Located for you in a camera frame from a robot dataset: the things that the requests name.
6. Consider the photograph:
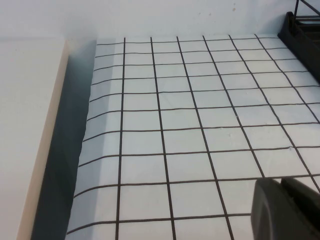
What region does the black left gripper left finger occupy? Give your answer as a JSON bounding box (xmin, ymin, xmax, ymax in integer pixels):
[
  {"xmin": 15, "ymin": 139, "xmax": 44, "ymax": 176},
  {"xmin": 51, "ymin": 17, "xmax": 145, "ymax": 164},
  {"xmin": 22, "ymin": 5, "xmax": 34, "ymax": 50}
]
[{"xmin": 250, "ymin": 176, "xmax": 314, "ymax": 240}]

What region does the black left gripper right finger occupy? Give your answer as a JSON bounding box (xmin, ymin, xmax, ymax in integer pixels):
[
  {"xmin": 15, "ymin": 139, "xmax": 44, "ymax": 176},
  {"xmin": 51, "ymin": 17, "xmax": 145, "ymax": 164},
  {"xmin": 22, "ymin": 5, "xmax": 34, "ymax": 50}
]
[{"xmin": 281, "ymin": 177, "xmax": 320, "ymax": 240}]

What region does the white black-grid tablecloth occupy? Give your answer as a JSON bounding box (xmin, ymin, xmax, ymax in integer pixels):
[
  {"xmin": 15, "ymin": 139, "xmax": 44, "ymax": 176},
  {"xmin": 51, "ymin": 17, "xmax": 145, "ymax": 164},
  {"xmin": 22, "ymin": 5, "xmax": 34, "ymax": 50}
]
[{"xmin": 65, "ymin": 33, "xmax": 320, "ymax": 240}]

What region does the beige side board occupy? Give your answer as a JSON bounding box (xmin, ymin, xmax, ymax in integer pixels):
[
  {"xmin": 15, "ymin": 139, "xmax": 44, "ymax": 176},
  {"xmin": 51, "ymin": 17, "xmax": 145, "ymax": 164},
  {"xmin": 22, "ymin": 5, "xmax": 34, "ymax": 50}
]
[{"xmin": 0, "ymin": 36, "xmax": 74, "ymax": 240}]

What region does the black wire dish rack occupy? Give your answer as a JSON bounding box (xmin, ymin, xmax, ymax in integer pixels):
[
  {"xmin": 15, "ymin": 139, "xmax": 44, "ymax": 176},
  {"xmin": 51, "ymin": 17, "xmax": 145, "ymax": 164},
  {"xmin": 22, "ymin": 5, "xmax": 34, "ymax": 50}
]
[{"xmin": 276, "ymin": 0, "xmax": 320, "ymax": 86}]

